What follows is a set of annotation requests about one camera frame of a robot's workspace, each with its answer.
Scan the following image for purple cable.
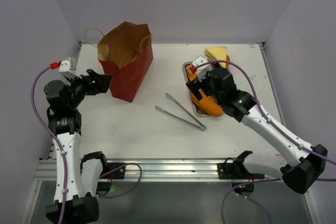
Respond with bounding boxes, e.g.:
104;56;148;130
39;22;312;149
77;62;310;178
194;60;336;224
31;62;69;224

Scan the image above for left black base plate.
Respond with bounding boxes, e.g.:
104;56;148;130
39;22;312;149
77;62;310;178
100;163;126;180

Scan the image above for red paper bag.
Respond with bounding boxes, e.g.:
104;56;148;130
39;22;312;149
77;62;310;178
84;22;153;102

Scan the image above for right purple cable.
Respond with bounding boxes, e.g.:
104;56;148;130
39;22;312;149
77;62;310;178
194;60;336;224

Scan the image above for twisted yellow fake bread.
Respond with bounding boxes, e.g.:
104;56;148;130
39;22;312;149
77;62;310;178
186;69;197;81

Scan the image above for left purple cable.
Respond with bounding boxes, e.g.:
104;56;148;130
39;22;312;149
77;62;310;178
31;62;69;224

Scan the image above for round orange fake bun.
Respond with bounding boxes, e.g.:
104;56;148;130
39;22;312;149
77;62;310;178
209;54;232;69

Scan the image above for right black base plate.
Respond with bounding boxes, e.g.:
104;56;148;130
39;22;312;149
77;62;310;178
217;162;265;179

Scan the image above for steel tongs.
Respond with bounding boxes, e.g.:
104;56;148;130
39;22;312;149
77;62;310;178
154;92;207;132

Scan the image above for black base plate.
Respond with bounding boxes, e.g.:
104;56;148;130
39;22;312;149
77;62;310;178
100;163;126;180
217;162;265;179

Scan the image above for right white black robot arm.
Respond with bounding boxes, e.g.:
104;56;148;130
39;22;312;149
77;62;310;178
186;65;328;194

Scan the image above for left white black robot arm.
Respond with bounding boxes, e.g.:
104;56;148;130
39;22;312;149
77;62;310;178
44;69;113;223

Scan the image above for aluminium rail frame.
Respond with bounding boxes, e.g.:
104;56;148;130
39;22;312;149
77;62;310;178
34;157;313;183

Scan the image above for steel tray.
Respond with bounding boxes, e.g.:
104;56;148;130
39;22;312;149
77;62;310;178
183;61;224;117

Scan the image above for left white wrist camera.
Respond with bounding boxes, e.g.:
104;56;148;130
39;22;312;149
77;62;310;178
50;57;80;79

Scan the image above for sliced fake bread piece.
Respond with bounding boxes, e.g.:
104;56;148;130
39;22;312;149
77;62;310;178
204;47;228;60

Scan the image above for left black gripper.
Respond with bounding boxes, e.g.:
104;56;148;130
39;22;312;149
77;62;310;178
65;69;112;109

